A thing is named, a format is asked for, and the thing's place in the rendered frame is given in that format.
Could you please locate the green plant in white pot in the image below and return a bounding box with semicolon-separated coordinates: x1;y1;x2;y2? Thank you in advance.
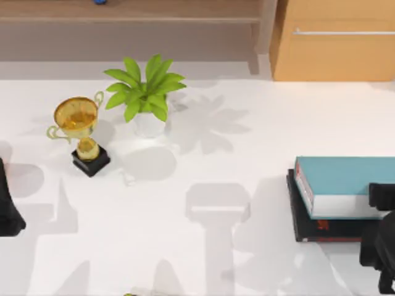
102;54;188;139

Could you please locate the gold trophy with black base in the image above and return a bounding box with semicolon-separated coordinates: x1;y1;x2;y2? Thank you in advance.
46;91;112;178

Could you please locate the wooden open shelf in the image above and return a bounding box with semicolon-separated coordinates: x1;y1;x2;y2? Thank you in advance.
0;0;270;75

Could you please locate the wooden cupboard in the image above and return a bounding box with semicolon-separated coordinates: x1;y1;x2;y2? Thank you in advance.
269;0;395;83

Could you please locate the black book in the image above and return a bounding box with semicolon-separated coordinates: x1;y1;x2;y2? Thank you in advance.
286;168;373;243

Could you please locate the teal book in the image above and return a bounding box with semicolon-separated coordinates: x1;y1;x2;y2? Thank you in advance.
294;155;395;221

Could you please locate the wooden drawer front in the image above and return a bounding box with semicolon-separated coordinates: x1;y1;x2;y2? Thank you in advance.
288;20;395;80

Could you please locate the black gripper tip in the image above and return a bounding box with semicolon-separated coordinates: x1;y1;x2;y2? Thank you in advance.
359;182;395;295
0;158;27;238

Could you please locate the long metal handle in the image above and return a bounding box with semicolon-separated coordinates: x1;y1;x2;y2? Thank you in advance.
293;28;395;37

